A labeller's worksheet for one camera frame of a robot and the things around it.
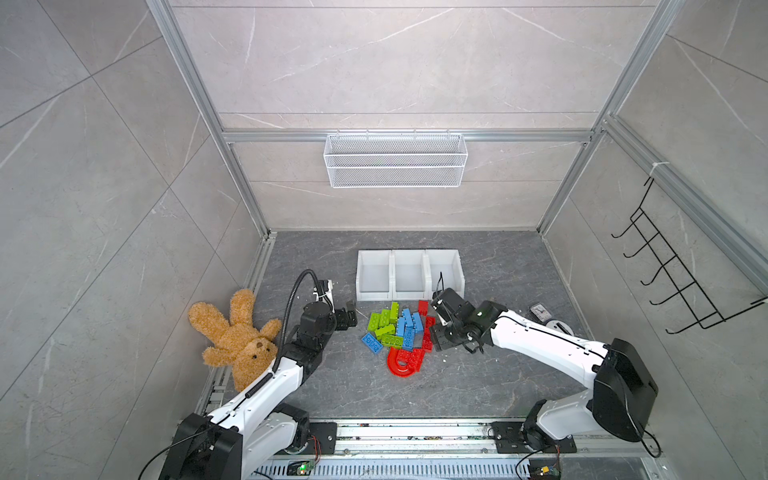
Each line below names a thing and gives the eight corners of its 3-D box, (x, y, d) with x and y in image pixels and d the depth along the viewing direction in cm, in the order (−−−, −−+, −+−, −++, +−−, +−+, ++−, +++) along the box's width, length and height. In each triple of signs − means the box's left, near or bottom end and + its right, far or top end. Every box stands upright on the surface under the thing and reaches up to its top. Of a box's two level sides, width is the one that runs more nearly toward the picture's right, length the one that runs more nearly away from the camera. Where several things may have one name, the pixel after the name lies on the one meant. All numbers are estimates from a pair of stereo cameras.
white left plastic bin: (356, 303, 101) (354, 291, 95) (359, 263, 112) (357, 250, 106) (392, 303, 101) (392, 291, 95) (392, 263, 112) (392, 250, 106)
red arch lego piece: (380, 360, 88) (380, 357, 87) (392, 348, 91) (392, 345, 89) (404, 385, 84) (405, 382, 82) (417, 372, 86) (417, 369, 85)
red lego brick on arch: (403, 371, 86) (404, 368, 84) (403, 351, 89) (403, 348, 87) (424, 371, 86) (425, 368, 84) (423, 351, 89) (424, 348, 87)
